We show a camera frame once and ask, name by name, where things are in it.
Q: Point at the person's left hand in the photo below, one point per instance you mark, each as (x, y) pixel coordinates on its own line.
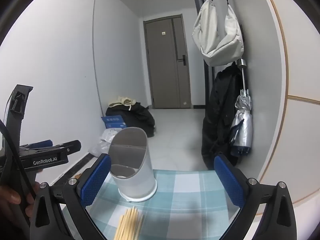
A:
(10, 196)

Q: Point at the blue cardboard box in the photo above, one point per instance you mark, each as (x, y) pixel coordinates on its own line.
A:
(113, 121)

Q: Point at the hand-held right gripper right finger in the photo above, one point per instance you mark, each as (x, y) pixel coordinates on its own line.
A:
(228, 182)

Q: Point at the grey brown door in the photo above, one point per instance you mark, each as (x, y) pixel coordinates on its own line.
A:
(162, 67)

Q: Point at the black jacket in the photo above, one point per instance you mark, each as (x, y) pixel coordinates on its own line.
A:
(220, 110)

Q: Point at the white hanging bag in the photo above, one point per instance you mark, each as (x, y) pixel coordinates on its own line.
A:
(217, 35)

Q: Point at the grey plastic parcel bag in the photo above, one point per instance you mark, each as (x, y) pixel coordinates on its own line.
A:
(97, 148)

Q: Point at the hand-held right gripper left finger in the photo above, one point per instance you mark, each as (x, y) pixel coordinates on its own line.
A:
(96, 180)

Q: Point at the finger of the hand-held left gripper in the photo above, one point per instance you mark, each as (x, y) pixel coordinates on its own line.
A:
(37, 144)
(71, 146)

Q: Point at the bundle of wooden chopsticks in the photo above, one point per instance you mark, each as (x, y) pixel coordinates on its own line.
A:
(127, 227)

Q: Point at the silver folded umbrella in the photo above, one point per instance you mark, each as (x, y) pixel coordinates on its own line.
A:
(241, 130)

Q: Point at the black bag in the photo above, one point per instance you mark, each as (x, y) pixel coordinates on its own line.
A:
(142, 117)

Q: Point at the teal checked tablecloth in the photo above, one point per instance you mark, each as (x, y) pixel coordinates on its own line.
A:
(180, 205)

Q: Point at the white grey utensil holder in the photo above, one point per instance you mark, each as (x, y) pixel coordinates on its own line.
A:
(140, 175)

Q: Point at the white plastic parcel bag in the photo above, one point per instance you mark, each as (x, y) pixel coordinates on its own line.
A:
(110, 135)

